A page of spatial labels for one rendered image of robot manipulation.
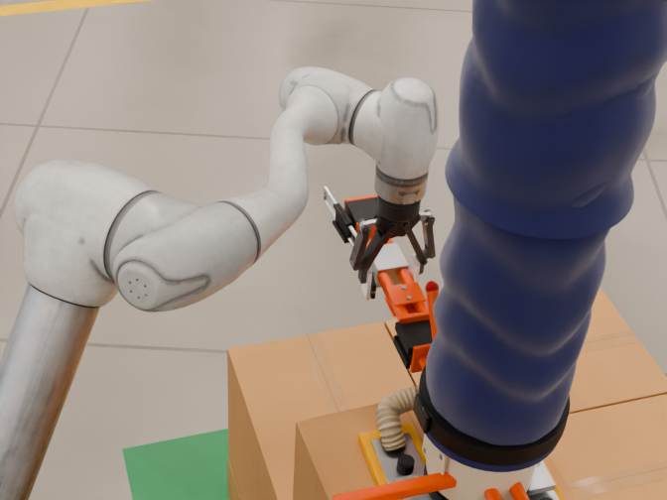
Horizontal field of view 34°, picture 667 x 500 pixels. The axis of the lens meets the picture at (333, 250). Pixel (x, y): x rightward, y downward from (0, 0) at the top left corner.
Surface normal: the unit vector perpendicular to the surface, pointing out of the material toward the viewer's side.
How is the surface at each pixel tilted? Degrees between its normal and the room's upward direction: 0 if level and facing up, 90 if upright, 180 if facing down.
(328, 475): 0
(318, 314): 0
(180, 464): 0
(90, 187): 12
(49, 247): 58
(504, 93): 105
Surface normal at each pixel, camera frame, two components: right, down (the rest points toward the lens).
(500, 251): -0.56, 0.66
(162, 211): 0.22, -0.76
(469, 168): -0.92, 0.34
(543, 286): 0.00, 0.80
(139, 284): -0.41, 0.43
